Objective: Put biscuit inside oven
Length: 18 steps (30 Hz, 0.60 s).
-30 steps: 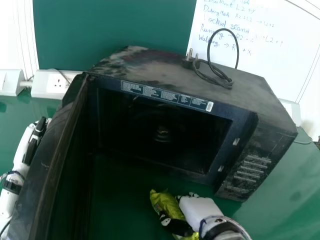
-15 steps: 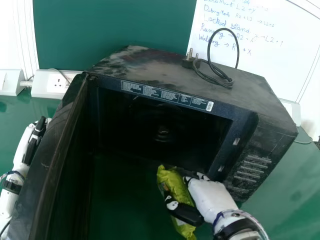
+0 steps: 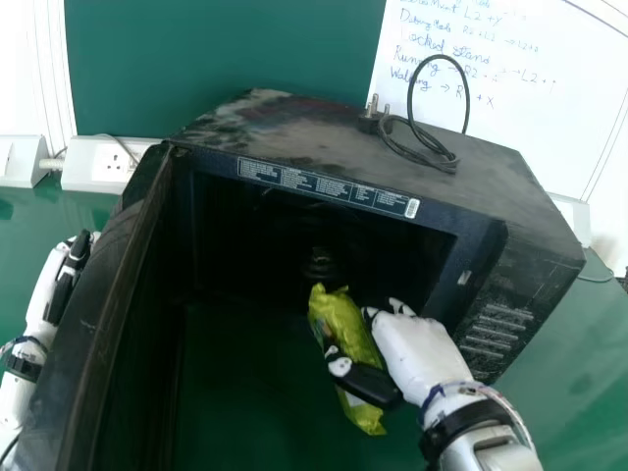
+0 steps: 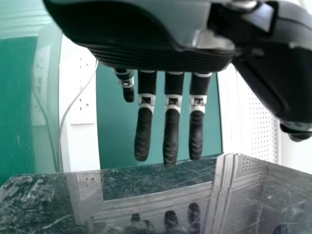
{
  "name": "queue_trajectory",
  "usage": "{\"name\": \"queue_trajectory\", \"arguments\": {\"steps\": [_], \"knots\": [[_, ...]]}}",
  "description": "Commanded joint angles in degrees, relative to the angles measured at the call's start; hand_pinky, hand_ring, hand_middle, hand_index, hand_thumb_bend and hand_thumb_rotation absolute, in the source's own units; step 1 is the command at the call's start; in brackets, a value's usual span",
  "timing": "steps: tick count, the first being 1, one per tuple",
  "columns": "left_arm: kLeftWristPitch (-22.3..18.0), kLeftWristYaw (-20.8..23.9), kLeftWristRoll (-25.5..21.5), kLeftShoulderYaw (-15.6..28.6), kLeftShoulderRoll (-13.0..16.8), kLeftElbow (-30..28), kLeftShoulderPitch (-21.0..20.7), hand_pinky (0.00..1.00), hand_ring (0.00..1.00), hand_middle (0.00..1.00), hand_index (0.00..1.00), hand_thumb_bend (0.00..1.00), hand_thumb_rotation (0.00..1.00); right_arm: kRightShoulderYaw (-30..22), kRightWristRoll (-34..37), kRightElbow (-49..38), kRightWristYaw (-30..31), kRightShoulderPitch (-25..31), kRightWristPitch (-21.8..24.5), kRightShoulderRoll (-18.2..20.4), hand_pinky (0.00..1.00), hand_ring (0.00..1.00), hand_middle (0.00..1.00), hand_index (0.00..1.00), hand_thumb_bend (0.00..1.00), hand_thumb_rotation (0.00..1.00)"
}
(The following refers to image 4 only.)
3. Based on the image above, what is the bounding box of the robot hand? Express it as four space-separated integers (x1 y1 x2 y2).
42 0 312 168

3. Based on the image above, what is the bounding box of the white socket strip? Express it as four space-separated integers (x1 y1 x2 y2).
70 55 98 125

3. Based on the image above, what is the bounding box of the grey cable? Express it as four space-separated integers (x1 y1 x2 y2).
57 58 99 173

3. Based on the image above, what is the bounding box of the white perforated cable duct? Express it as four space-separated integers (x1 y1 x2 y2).
217 65 279 164

